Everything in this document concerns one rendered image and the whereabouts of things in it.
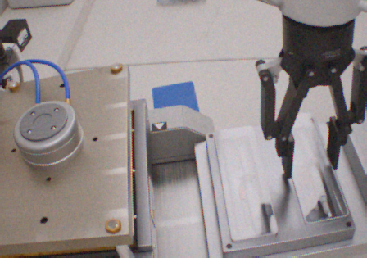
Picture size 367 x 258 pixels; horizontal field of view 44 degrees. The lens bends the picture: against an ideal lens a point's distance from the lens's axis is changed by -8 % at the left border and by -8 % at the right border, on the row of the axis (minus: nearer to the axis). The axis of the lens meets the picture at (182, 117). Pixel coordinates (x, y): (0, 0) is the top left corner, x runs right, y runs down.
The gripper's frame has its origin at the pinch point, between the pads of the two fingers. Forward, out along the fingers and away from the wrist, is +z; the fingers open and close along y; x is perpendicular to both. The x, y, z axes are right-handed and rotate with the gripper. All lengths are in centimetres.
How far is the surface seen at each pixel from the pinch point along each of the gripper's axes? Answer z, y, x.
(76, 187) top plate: -7.6, -27.1, -6.8
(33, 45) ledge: 24, -56, 74
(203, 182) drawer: 6.6, -14.0, 3.2
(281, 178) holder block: 4.2, -3.9, -0.4
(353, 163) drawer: 5.3, 6.9, 0.8
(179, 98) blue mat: 29, -17, 47
